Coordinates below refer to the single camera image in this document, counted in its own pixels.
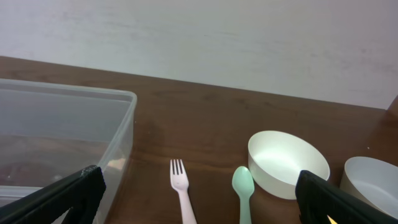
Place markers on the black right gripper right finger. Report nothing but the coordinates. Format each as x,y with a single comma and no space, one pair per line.
321,202

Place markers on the white plastic fork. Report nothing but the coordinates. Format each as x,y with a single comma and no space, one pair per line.
179,182

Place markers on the mint green plastic spoon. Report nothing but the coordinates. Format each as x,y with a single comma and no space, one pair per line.
243,185

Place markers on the grey plastic bowl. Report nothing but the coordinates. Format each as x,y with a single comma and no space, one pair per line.
373,181

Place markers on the clear plastic container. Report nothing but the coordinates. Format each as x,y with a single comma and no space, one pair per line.
50,131

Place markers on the white plastic bowl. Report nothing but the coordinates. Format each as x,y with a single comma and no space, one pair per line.
275,160

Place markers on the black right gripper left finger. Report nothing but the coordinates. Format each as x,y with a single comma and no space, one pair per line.
76,197

